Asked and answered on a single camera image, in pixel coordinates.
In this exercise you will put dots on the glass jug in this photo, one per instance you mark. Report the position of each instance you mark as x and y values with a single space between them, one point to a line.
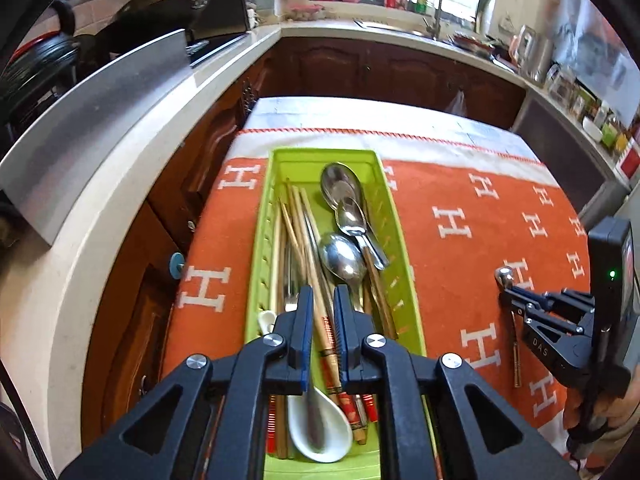
560 82

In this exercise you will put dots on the green bottle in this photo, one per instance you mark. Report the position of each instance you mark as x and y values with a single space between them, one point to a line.
422 5

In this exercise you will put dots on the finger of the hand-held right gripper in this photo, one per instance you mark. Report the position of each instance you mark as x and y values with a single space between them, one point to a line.
530 296
545 345

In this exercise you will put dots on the steel soup spoon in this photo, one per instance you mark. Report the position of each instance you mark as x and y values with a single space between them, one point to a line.
340 182

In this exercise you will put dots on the red striped wooden chopstick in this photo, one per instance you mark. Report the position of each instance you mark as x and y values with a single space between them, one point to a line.
370 406
272 425

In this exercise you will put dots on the pile of wooden chopsticks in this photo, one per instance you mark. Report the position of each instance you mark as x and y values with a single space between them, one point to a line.
300 230

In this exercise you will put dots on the black gas stove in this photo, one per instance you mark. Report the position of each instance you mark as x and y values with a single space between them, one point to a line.
215 47

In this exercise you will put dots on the brown wooden kitchen cabinets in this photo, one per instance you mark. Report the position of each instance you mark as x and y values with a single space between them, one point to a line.
350 65

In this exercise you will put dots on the green onions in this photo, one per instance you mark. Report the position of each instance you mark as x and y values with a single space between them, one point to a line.
484 10

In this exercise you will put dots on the red box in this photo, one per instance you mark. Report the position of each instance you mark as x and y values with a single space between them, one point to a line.
631 160

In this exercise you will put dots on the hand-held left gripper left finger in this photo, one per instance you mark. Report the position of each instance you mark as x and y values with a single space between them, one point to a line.
305 330

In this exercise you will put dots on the steel electric kettle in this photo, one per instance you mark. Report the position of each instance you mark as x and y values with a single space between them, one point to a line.
527 50

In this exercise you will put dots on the white bowl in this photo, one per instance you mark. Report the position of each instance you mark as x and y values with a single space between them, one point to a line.
593 129

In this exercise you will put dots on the red frying pan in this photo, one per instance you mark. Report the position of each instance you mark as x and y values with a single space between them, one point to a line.
472 42

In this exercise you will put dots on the yellow container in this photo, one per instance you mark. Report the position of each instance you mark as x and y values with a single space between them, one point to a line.
621 142

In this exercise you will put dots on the black kettle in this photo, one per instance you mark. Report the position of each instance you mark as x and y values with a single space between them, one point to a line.
40 60

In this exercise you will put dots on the hanging plastic bag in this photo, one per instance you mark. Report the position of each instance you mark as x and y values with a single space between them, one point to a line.
456 102

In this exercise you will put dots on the stainless steel appliance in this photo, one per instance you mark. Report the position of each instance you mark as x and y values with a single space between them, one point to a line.
555 150

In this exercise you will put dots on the blue cabinet knob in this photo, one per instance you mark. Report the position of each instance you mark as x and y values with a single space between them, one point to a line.
177 266

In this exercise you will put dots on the glass jars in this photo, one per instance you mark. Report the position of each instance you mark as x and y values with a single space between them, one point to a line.
584 101

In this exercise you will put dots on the gold patterned wooden chopstick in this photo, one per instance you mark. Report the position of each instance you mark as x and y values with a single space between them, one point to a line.
326 332

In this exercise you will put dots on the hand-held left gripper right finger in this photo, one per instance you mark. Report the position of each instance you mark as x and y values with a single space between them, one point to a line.
342 330

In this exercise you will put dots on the white ceramic spoon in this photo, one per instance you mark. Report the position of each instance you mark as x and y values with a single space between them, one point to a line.
325 430

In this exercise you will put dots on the steel faucet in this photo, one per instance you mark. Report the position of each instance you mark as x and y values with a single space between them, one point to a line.
436 20

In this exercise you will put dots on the steel kitchen sink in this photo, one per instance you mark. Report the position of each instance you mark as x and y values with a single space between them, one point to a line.
390 29

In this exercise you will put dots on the green plastic utensil tray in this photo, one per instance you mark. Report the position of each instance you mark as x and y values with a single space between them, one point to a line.
300 165

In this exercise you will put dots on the blue-white table cover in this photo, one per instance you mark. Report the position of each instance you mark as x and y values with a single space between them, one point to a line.
375 120

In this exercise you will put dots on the steel fork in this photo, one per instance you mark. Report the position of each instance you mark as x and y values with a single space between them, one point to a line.
290 302

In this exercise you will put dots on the covered pink bowl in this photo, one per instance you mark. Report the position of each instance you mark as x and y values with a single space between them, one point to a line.
307 12

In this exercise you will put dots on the wall poster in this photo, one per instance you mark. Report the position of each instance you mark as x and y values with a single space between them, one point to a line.
595 40

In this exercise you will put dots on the steel tablespoon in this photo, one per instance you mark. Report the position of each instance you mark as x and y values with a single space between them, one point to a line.
342 257

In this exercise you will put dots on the green container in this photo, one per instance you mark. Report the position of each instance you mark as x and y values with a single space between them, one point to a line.
608 135

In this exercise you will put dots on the person's right hand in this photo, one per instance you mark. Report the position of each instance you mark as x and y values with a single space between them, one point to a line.
575 410

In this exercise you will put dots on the orange patterned blanket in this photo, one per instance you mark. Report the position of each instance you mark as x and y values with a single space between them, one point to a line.
440 285

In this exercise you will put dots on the white kitchen countertop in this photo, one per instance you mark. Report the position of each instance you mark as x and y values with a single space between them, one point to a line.
75 270

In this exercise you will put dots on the stainless steel stove guard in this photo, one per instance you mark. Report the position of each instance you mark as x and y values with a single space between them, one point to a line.
100 110
225 5

